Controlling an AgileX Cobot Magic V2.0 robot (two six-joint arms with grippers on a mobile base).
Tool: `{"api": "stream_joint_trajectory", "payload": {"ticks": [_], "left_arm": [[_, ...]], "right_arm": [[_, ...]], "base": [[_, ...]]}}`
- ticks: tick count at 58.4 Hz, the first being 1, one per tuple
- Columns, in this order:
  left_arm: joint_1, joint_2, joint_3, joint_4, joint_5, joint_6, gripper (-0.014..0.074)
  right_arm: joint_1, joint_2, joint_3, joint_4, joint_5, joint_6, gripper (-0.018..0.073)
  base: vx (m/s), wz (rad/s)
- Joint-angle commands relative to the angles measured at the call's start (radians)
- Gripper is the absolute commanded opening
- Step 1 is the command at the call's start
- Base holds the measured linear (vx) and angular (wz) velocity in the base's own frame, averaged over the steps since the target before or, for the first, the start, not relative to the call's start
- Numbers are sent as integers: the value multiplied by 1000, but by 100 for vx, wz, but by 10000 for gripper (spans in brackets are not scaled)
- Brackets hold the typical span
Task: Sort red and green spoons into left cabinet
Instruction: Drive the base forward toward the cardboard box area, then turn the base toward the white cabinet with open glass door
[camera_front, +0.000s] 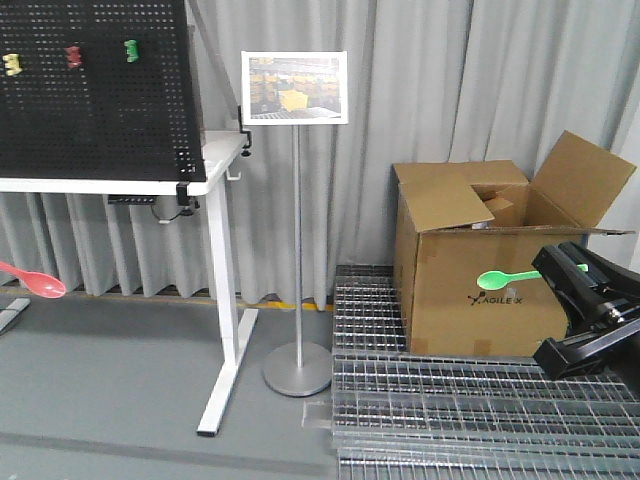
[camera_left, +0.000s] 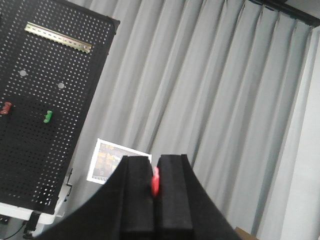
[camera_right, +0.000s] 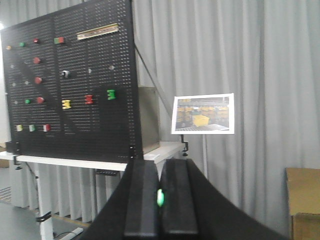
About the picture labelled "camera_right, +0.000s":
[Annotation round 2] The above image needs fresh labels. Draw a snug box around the white standing desk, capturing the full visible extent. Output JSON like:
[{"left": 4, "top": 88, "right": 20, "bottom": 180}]
[{"left": 0, "top": 141, "right": 186, "bottom": 239}]

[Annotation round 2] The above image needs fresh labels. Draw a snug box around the black pegboard with buttons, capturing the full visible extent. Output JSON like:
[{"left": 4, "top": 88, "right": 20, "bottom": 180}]
[{"left": 1, "top": 0, "right": 143, "bottom": 163}]

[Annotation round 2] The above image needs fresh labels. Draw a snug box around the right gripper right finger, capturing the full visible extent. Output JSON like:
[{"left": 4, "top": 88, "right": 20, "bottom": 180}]
[{"left": 160, "top": 158, "right": 285, "bottom": 240}]

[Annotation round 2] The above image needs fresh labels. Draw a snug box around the picture sign on stand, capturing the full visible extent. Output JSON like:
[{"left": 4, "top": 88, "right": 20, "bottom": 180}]
[{"left": 170, "top": 93, "right": 235, "bottom": 177}]

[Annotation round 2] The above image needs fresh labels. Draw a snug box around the large cardboard box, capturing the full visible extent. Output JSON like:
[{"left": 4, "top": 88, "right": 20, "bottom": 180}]
[{"left": 286, "top": 167, "right": 320, "bottom": 240}]

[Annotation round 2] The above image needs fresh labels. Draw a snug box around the grey metal box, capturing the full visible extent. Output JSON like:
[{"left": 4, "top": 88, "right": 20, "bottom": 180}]
[{"left": 138, "top": 86, "right": 160, "bottom": 154}]

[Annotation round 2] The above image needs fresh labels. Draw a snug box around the grey curtain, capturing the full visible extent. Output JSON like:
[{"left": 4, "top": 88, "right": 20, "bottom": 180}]
[{"left": 0, "top": 0, "right": 320, "bottom": 226}]

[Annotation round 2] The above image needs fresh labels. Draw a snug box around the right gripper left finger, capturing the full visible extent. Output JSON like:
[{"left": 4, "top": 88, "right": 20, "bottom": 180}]
[{"left": 81, "top": 159, "right": 159, "bottom": 240}]

